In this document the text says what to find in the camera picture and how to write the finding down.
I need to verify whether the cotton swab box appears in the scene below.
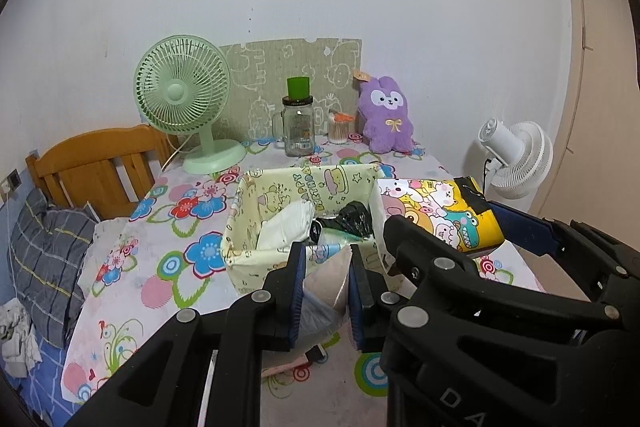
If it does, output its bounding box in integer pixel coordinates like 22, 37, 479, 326
326, 111, 354, 144

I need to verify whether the black plastic bag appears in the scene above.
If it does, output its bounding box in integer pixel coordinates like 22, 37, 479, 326
312, 201, 373, 243

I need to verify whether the blue bed sheet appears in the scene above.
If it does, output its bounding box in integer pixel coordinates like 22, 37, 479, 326
0, 337, 68, 415

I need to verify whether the wooden bed headboard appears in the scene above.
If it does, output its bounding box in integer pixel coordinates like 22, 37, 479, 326
25, 124, 173, 220

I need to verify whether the beige door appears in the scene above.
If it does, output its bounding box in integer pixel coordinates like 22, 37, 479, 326
530, 0, 640, 248

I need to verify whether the green desk fan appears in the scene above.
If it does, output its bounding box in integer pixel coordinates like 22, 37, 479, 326
134, 35, 247, 176

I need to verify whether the green cartoon printed board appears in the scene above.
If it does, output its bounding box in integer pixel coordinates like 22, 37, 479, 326
220, 38, 363, 142

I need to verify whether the yellow cartoon pouch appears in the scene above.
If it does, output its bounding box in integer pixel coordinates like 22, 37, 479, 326
375, 176, 506, 255

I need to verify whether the white crumpled cloth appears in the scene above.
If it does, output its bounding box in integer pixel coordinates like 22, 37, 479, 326
0, 299, 43, 378

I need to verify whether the clear plastic bag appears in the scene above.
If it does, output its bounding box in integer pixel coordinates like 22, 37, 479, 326
300, 229, 372, 350

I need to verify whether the yellow cartoon fabric storage box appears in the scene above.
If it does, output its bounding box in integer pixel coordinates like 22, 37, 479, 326
221, 162, 396, 298

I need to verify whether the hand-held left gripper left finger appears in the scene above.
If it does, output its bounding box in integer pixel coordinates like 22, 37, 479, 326
65, 243, 307, 427

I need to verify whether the white cloth in basket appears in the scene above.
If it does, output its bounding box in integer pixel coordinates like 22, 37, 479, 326
256, 199, 316, 250

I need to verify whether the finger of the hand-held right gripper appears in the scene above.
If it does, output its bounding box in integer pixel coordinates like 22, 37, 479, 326
487, 201, 640, 260
381, 214, 631, 350

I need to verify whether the white fan cable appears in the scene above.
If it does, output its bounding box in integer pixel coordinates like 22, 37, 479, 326
161, 134, 195, 170

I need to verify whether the purple plush bunny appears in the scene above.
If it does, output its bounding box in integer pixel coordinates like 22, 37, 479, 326
353, 69, 415, 154

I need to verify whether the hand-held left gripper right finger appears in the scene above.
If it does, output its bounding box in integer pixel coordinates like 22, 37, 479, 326
350, 243, 401, 354

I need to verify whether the grey plaid pillow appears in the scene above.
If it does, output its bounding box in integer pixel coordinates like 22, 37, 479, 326
9, 189, 101, 348

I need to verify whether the white clip fan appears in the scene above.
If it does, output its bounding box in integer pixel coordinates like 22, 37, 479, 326
477, 118, 554, 200

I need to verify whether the green plastic cup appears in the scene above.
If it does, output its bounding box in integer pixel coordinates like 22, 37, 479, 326
286, 77, 311, 100

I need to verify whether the floral tablecloth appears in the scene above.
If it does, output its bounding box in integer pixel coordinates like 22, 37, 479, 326
60, 138, 546, 427

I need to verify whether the glass mason jar mug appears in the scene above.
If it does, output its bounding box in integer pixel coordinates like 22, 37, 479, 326
271, 96, 317, 158

